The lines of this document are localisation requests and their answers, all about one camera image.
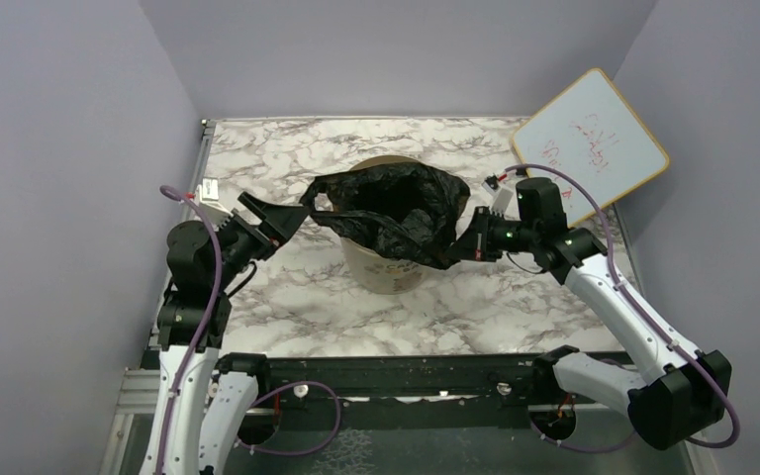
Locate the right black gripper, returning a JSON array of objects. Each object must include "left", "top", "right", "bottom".
[{"left": 444, "top": 206, "right": 539, "bottom": 263}]

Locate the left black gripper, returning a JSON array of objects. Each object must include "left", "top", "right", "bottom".
[{"left": 210, "top": 191, "right": 313, "bottom": 291}]

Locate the black plastic trash bag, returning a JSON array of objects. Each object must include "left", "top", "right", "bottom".
[{"left": 300, "top": 162, "right": 470, "bottom": 270}]

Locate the beige round trash bin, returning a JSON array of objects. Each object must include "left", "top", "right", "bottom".
[{"left": 340, "top": 154, "right": 460, "bottom": 296}]

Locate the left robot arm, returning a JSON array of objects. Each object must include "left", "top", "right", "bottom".
[{"left": 141, "top": 185, "right": 310, "bottom": 474}]

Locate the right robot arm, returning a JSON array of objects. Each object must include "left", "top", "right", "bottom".
[{"left": 448, "top": 177, "right": 740, "bottom": 450}]

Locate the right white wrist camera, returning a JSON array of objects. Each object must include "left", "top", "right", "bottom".
[{"left": 482, "top": 173, "right": 516, "bottom": 215}]

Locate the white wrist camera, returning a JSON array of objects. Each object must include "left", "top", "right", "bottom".
[
  {"left": 482, "top": 173, "right": 516, "bottom": 215},
  {"left": 186, "top": 177, "right": 232, "bottom": 229}
]

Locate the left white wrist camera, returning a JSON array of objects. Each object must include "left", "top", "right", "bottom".
[{"left": 186, "top": 177, "right": 232, "bottom": 229}]

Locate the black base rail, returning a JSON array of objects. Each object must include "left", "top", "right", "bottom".
[{"left": 217, "top": 353, "right": 583, "bottom": 429}]

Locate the white board with wooden frame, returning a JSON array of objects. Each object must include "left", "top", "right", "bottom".
[{"left": 512, "top": 68, "right": 669, "bottom": 208}]

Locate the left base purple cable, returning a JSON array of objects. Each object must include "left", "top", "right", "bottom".
[{"left": 231, "top": 380, "right": 342, "bottom": 458}]

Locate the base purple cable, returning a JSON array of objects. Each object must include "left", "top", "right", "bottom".
[
  {"left": 528, "top": 356, "right": 643, "bottom": 455},
  {"left": 231, "top": 380, "right": 342, "bottom": 458}
]

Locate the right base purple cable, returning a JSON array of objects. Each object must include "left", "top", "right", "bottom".
[{"left": 528, "top": 356, "right": 643, "bottom": 455}]

